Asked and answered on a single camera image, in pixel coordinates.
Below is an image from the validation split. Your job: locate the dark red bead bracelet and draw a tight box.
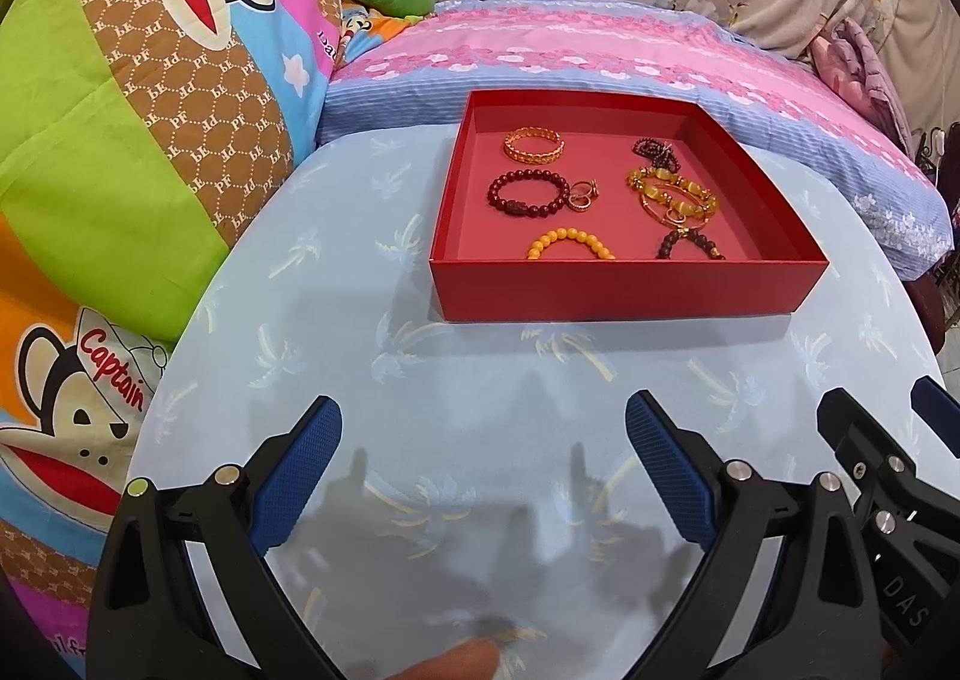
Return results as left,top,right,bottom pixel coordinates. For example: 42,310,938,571
487,169,573,222

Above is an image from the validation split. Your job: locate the yellow crystal bead bracelet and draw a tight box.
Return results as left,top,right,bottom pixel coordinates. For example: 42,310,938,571
627,166,719,220

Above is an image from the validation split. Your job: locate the pink and blue pillow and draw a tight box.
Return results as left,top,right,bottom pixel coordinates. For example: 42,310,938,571
315,0,953,284

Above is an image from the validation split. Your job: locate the cartoon monkey printed blanket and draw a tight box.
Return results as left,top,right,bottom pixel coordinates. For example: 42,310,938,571
0,0,443,680

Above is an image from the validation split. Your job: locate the thin gold bangle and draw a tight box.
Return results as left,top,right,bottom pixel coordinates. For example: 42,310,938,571
637,189,702,233

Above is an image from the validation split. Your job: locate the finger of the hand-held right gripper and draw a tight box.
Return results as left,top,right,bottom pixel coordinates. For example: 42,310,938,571
911,376,960,445
816,387,960,553

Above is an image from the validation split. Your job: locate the dark brown furniture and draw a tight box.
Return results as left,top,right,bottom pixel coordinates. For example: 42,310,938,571
911,125,960,351

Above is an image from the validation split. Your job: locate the dark brown bead bracelet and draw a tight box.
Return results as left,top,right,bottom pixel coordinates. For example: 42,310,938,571
655,226,727,262

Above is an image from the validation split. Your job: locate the palm print blue tablecloth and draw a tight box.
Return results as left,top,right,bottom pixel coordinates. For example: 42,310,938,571
127,125,950,680

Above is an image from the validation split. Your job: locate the gold woven bangle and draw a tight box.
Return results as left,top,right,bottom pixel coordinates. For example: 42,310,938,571
504,127,563,164

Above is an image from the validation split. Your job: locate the pink folded cloth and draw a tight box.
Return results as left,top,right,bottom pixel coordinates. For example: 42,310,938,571
810,16,916,157

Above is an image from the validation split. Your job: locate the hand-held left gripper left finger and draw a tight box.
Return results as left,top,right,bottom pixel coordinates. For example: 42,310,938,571
88,395,344,680

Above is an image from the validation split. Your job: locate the dark purple bead cluster bracelet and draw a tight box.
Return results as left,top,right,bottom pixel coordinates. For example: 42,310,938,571
631,136,682,173

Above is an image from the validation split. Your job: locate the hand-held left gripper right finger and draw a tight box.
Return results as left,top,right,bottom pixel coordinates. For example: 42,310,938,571
625,391,886,680

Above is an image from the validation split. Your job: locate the red cardboard box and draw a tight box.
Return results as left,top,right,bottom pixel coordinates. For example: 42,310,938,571
429,89,830,323

